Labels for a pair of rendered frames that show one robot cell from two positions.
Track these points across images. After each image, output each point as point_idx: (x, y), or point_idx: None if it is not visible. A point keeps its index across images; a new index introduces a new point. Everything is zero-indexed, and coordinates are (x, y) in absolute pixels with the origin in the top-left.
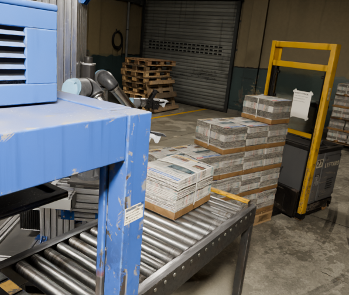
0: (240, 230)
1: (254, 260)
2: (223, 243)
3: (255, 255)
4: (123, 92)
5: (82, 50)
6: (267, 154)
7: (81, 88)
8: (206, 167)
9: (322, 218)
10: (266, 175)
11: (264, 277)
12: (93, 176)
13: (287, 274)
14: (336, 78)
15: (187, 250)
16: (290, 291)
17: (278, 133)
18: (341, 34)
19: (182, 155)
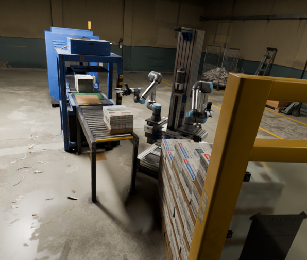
0: (88, 142)
1: (122, 241)
2: (85, 133)
3: (126, 247)
4: (193, 94)
5: (185, 64)
6: (188, 221)
7: (150, 75)
8: (110, 114)
9: None
10: (184, 248)
11: (102, 233)
12: (151, 117)
13: (93, 252)
14: None
15: (84, 118)
16: (80, 237)
17: (198, 209)
18: None
19: (129, 114)
